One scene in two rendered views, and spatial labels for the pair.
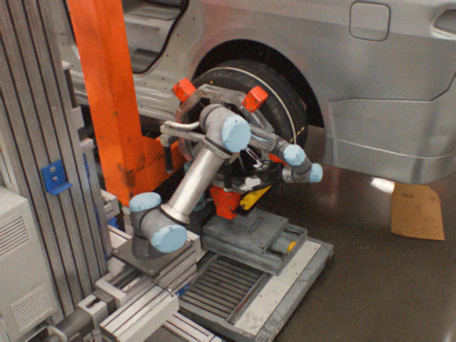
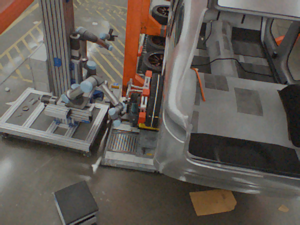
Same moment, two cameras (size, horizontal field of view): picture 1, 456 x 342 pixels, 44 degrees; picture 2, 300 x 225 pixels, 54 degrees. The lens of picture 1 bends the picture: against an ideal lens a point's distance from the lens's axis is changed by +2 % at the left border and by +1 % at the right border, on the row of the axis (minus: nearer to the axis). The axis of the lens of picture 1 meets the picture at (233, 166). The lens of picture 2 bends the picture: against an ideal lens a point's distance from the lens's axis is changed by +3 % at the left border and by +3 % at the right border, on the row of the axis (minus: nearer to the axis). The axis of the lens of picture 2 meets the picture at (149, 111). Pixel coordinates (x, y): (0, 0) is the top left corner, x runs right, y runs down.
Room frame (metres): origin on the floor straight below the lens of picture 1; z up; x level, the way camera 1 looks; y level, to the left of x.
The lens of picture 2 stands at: (0.96, -2.24, 3.14)
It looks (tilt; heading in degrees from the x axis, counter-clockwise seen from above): 42 degrees down; 55
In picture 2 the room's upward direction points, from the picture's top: 10 degrees clockwise
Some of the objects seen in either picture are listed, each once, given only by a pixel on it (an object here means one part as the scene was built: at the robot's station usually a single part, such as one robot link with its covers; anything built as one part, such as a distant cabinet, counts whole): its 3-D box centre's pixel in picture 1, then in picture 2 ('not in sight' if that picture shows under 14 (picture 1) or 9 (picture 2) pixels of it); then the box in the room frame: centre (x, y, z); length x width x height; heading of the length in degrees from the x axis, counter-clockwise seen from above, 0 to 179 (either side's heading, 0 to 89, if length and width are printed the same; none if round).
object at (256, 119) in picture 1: (223, 140); (144, 99); (2.44, 0.04, 0.85); 0.54 x 0.07 x 0.54; 57
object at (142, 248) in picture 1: (150, 237); (77, 97); (1.68, 0.33, 0.87); 0.15 x 0.15 x 0.10
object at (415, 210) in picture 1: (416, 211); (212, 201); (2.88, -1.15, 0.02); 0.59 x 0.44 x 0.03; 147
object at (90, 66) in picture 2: not in sight; (91, 67); (1.99, 0.72, 0.98); 0.13 x 0.12 x 0.14; 114
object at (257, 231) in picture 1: (245, 208); (152, 130); (2.58, -0.05, 0.32); 0.40 x 0.30 x 0.28; 57
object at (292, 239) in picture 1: (254, 238); (150, 142); (2.55, -0.10, 0.13); 0.50 x 0.36 x 0.10; 57
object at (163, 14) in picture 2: not in sight; (166, 15); (4.54, 2.90, 0.39); 0.66 x 0.66 x 0.24
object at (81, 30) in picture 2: not in sight; (83, 48); (1.94, 0.84, 1.19); 0.15 x 0.12 x 0.55; 114
